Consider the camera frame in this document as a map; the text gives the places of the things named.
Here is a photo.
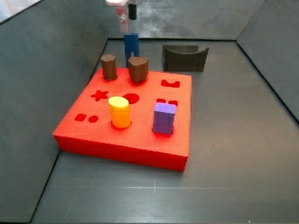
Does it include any brown hexagonal peg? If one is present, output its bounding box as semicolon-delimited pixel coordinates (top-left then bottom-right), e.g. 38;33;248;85
101;54;118;81

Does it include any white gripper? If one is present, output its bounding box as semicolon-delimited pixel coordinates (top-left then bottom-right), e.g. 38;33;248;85
106;0;138;33

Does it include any blue two-pronged block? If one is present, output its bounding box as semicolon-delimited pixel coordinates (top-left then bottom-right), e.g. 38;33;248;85
125;33;139;60

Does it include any black curved holder stand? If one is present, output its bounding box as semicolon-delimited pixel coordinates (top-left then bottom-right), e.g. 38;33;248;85
163;45;210;72

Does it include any brown heart-shaped peg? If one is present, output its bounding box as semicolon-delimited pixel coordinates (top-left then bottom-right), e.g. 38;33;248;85
129;57;149;84

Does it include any purple rectangular peg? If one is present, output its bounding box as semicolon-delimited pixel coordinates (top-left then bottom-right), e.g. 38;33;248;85
154;102;177;135

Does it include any yellow cylinder peg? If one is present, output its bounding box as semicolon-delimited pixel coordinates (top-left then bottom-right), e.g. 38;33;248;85
109;96;131;129

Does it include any red shape-sorting board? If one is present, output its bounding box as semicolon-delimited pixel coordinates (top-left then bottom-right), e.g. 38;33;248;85
54;68;193;172

